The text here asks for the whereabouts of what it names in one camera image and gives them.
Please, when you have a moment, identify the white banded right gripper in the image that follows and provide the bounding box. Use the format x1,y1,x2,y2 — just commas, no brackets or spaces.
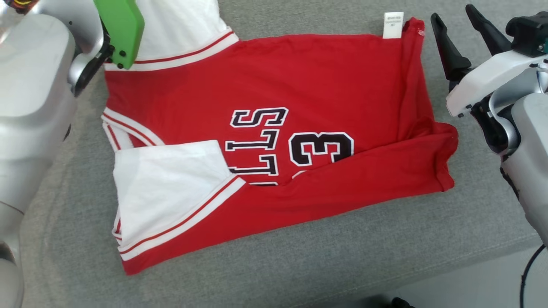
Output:
431,4,548,118

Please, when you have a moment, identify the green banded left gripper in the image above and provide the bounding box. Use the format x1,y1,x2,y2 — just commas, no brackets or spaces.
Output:
93,0,145,70

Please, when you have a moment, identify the red white numbered jersey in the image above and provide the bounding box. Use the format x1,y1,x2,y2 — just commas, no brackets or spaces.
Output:
101,0,459,275

